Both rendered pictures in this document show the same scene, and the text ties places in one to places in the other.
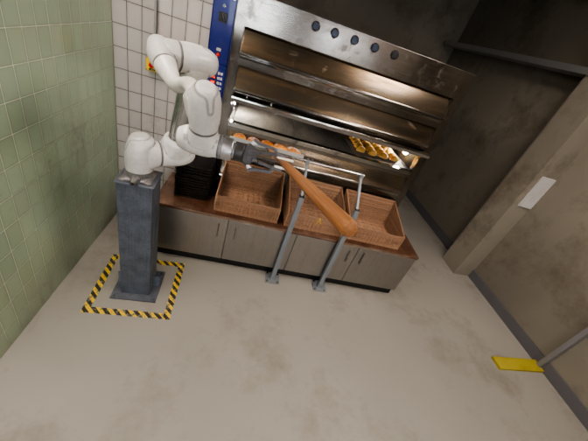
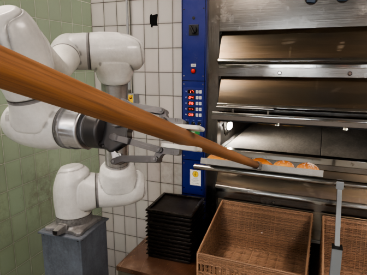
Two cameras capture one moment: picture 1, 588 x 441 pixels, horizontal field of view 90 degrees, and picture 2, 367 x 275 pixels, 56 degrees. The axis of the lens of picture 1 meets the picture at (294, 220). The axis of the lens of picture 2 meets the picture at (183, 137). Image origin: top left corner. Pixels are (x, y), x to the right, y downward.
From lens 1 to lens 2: 74 cm
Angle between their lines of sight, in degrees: 39
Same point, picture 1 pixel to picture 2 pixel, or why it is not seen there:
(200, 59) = (113, 44)
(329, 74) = (350, 51)
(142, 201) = (70, 260)
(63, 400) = not seen: outside the picture
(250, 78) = (237, 88)
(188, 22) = (160, 48)
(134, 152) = (59, 189)
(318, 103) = (344, 96)
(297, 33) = (288, 16)
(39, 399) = not seen: outside the picture
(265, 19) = (243, 15)
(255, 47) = (237, 49)
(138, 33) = not seen: hidden behind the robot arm
